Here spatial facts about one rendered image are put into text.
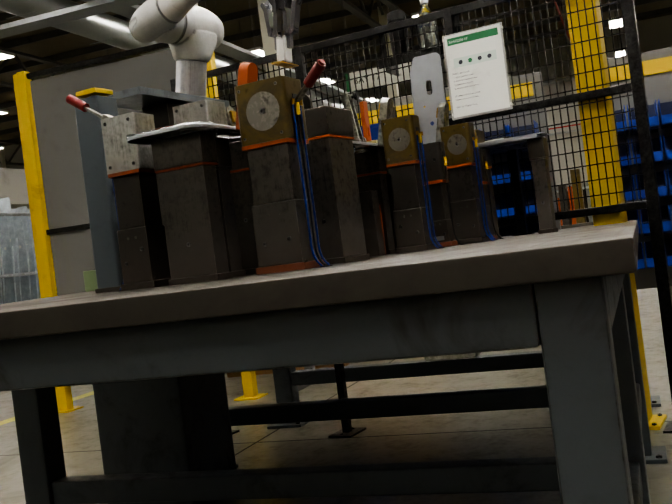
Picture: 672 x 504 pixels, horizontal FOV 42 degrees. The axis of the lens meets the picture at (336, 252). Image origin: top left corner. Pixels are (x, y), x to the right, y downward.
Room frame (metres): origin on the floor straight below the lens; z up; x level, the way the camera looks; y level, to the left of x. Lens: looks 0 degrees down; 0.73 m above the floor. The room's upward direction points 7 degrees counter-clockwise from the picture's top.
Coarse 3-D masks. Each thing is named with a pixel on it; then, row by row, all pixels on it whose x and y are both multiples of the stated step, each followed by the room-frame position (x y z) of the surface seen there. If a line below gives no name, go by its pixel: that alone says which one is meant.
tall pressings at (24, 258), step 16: (16, 208) 12.24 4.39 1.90; (0, 224) 11.95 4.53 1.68; (16, 224) 12.23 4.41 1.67; (0, 240) 11.94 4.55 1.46; (16, 240) 12.04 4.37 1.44; (32, 240) 12.49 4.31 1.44; (16, 256) 12.02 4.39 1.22; (32, 256) 12.29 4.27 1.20; (0, 272) 11.57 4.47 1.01; (16, 272) 12.01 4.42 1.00; (0, 288) 11.53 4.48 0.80; (16, 288) 11.99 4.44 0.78; (32, 288) 12.27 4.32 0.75
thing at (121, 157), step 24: (120, 120) 1.79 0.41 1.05; (144, 120) 1.80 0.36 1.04; (120, 144) 1.79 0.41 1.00; (120, 168) 1.79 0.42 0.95; (144, 168) 1.79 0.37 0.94; (120, 192) 1.81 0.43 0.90; (144, 192) 1.79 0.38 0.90; (120, 216) 1.81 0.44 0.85; (144, 216) 1.78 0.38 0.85; (120, 240) 1.81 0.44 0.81; (144, 240) 1.78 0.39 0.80; (144, 264) 1.78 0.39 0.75; (168, 264) 1.83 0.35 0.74; (120, 288) 1.84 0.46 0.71; (144, 288) 1.78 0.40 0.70
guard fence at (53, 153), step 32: (128, 64) 4.86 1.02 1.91; (160, 64) 4.79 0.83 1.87; (32, 96) 5.08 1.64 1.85; (64, 96) 5.01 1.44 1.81; (32, 128) 5.07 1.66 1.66; (64, 128) 5.02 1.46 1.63; (32, 160) 5.06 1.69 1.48; (64, 160) 5.02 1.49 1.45; (32, 192) 5.07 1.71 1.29; (64, 192) 5.03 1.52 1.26; (64, 224) 5.04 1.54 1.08; (64, 256) 5.05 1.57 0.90; (64, 288) 5.06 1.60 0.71; (256, 384) 4.71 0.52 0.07
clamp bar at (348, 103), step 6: (342, 96) 2.74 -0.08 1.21; (348, 96) 2.76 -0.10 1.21; (354, 96) 2.73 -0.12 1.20; (342, 102) 2.76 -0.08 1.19; (348, 102) 2.73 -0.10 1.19; (348, 108) 2.73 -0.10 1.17; (354, 108) 2.76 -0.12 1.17; (354, 114) 2.76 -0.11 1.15; (354, 120) 2.73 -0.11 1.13; (354, 126) 2.73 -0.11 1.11; (354, 132) 2.73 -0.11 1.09; (360, 132) 2.75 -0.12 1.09; (360, 138) 2.75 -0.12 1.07
